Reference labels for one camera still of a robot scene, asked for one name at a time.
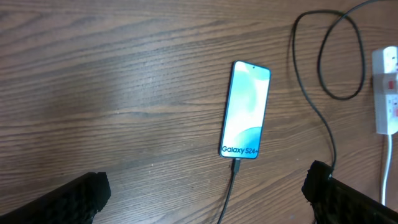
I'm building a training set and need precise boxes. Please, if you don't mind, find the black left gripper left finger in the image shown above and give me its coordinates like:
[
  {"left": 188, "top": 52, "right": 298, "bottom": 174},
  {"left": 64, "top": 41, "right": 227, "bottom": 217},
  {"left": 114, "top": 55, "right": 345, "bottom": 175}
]
[{"left": 1, "top": 172, "right": 111, "bottom": 224}]

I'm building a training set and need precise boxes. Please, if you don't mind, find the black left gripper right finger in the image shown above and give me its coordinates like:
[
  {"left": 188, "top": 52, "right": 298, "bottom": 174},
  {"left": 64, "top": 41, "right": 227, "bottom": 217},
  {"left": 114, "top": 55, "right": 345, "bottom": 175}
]
[{"left": 302, "top": 161, "right": 397, "bottom": 224}]

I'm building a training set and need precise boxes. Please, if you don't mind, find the black charging cable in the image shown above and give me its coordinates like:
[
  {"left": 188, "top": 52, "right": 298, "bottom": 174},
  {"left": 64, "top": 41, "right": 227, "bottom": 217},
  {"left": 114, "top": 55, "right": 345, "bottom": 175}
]
[{"left": 216, "top": 0, "right": 383, "bottom": 224}]

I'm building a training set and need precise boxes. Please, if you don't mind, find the blue Galaxy smartphone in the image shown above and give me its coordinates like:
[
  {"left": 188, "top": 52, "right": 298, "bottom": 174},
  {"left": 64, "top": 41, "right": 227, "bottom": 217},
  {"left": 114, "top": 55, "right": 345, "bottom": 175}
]
[{"left": 219, "top": 60, "right": 271, "bottom": 159}]

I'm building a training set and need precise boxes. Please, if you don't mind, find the white power strip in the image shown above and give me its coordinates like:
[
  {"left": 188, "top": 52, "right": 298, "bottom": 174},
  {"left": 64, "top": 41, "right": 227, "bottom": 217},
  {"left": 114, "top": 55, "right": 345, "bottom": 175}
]
[{"left": 372, "top": 46, "right": 397, "bottom": 135}]

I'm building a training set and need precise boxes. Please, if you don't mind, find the white power strip cord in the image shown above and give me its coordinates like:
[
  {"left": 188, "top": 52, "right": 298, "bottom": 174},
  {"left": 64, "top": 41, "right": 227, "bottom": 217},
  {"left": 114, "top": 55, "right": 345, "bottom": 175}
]
[{"left": 380, "top": 133, "right": 394, "bottom": 207}]

